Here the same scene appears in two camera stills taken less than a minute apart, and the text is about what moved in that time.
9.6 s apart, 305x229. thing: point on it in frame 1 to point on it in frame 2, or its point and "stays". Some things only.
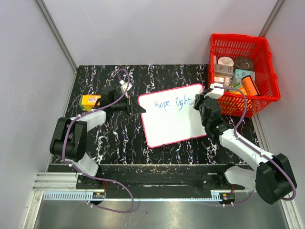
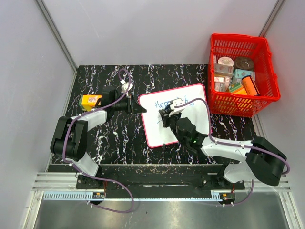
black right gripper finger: (203, 93) to (167, 109)
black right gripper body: (204, 122) to (173, 119)
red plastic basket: (257, 48) stays
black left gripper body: (121, 106) stays
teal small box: (239, 73) stays
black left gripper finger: (129, 98) stays
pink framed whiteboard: (170, 117) stays
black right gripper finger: (198, 101) to (165, 117)
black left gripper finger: (136, 109) stays
